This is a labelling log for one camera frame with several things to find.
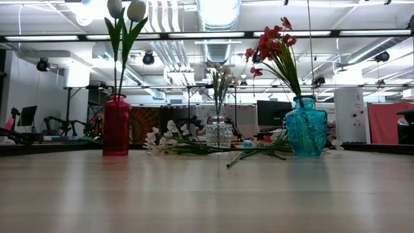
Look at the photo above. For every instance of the white blossom flower bunch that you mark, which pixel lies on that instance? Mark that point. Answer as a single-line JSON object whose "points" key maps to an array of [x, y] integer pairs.
{"points": [[152, 139], [337, 142], [220, 87]]}

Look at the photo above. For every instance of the flower stems with blue bud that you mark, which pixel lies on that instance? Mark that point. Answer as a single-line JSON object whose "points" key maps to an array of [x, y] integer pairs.
{"points": [[266, 139]]}

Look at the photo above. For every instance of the black background robot arm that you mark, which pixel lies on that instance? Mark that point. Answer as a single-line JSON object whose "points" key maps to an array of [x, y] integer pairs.
{"points": [[48, 124]]}

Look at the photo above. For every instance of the clear glass vase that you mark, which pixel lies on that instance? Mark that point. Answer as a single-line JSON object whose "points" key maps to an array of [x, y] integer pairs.
{"points": [[219, 136]]}

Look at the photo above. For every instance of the red glass vase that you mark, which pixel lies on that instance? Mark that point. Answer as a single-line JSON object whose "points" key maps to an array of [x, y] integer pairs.
{"points": [[115, 129]]}

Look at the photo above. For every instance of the blue glass vase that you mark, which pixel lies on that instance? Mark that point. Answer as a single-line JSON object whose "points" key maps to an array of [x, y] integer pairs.
{"points": [[305, 129]]}

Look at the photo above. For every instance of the person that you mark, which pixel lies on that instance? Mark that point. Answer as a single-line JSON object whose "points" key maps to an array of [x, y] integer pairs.
{"points": [[209, 120]]}

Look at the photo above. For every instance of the patterned orange tapestry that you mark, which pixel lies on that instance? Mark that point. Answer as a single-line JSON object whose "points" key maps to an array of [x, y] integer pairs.
{"points": [[144, 121]]}

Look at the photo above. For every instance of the wide black monitor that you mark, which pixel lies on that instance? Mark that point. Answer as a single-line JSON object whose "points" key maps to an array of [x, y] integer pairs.
{"points": [[271, 113]]}

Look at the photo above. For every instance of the white LED light strip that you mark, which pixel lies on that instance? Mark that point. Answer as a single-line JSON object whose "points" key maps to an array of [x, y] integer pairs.
{"points": [[372, 32], [42, 38], [145, 36], [207, 34], [310, 33]]}

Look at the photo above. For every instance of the red partition panel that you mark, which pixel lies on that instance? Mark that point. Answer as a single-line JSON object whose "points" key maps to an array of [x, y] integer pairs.
{"points": [[383, 123]]}

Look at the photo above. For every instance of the small black monitor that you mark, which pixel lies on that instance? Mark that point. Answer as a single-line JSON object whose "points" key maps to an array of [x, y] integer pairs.
{"points": [[28, 115]]}

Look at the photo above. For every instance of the black office chair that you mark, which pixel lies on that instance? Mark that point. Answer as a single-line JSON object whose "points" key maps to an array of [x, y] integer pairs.
{"points": [[406, 129]]}

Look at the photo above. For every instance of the black background rig frame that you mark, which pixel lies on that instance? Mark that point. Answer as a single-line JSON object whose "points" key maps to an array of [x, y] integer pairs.
{"points": [[211, 86]]}

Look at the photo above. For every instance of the black ceiling camera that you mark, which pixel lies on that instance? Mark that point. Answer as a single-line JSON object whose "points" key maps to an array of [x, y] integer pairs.
{"points": [[43, 64], [148, 59], [256, 59], [319, 81], [243, 84], [383, 57]]}

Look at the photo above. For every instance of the silver ventilation duct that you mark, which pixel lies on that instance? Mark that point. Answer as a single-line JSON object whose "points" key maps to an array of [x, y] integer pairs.
{"points": [[218, 48]]}

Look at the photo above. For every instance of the black overhead frame beam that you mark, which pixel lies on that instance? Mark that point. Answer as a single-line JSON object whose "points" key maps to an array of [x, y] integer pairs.
{"points": [[164, 35]]}

